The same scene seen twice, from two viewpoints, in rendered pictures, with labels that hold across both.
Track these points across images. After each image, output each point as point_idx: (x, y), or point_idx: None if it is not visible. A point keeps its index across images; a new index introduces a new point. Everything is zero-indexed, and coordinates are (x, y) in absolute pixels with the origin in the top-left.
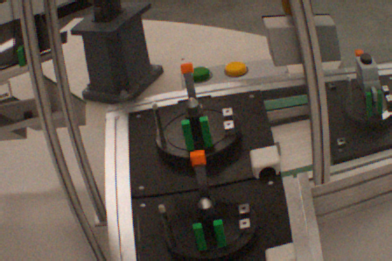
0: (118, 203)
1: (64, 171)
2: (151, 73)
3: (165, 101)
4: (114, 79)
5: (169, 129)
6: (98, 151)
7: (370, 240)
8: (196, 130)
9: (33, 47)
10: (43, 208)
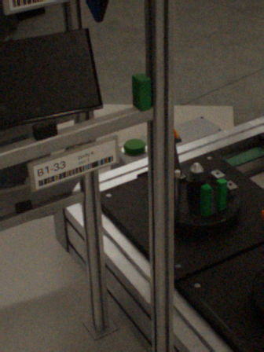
0: None
1: (171, 261)
2: (43, 157)
3: (119, 177)
4: (17, 166)
5: None
6: (34, 247)
7: None
8: (200, 196)
9: (171, 77)
10: None
